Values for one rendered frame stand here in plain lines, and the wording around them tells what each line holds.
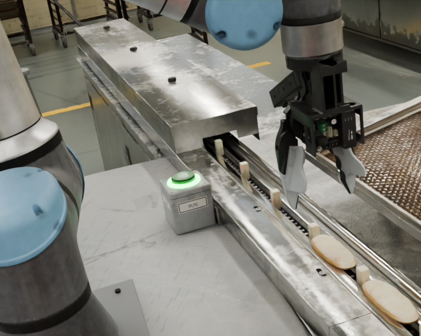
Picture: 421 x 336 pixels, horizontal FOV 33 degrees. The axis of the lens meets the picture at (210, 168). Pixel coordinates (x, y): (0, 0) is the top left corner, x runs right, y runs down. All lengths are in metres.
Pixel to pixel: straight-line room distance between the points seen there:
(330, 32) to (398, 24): 3.84
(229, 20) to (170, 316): 0.45
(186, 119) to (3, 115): 0.60
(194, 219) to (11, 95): 0.43
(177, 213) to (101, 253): 0.14
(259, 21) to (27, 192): 0.31
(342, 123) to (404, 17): 3.76
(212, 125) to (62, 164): 0.55
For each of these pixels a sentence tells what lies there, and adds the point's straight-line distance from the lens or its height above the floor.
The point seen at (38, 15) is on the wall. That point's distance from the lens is 7.93.
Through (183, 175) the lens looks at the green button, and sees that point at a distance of 1.18.
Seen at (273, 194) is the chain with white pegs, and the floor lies 0.87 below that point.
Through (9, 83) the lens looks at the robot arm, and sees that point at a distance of 0.88.
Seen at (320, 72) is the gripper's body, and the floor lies 1.12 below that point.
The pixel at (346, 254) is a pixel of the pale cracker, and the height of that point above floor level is 0.86.
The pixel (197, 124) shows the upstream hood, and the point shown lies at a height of 0.91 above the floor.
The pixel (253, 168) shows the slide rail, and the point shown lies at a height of 0.85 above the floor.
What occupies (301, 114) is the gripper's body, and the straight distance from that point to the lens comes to 0.89.
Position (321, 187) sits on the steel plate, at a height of 0.82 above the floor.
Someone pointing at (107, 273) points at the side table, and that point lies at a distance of 1.11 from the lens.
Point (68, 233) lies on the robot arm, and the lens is 0.80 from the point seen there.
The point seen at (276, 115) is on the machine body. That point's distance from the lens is 1.67.
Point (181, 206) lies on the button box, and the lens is 1.16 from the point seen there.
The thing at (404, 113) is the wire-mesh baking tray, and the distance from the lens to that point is 1.29.
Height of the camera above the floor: 1.36
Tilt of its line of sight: 23 degrees down
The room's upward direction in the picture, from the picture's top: 9 degrees counter-clockwise
